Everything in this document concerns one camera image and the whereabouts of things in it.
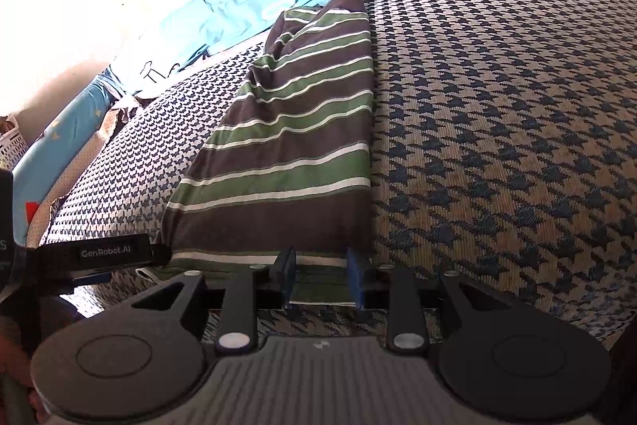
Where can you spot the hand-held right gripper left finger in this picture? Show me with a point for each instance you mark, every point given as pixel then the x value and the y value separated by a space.
pixel 287 278

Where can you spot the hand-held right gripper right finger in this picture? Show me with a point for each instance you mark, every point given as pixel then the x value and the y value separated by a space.
pixel 356 278

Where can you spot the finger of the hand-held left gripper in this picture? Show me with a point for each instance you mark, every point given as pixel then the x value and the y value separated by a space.
pixel 160 255
pixel 92 278

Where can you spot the green brown striped shirt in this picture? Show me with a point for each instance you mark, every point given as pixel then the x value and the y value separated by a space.
pixel 298 131

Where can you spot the teal printed pillow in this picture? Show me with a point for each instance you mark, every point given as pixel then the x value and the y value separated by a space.
pixel 54 141

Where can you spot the white plastic basket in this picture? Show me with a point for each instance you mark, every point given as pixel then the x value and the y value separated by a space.
pixel 12 148

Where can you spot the houndstooth woven mat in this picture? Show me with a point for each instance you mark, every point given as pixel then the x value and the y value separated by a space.
pixel 497 106

